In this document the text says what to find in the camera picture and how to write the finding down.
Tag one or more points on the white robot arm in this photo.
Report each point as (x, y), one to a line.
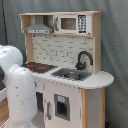
(21, 93)

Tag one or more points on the toy microwave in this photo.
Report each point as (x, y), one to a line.
(74, 24)

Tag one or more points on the wooden toy kitchen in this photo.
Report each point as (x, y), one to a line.
(61, 50)

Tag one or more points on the black toy faucet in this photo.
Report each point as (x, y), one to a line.
(84, 61)

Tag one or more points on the white cabinet door with window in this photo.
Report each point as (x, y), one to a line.
(62, 106)

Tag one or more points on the grey range hood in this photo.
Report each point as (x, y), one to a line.
(39, 27)

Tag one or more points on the black toy stovetop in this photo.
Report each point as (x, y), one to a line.
(39, 67)

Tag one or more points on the grey toy sink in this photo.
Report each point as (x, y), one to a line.
(72, 74)

